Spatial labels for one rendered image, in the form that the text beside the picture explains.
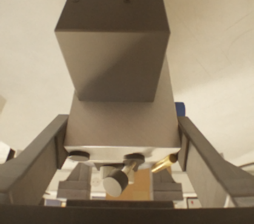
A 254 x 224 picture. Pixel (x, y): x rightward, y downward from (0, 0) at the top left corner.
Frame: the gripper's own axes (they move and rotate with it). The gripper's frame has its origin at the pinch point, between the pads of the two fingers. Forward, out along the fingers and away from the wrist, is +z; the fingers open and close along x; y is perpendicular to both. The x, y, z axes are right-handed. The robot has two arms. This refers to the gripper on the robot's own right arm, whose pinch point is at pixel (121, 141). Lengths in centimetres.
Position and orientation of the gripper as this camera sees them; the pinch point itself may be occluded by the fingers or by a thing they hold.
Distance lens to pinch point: 28.8
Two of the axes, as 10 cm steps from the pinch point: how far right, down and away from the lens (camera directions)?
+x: -10.0, -0.2, -0.1
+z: 0.1, -8.3, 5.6
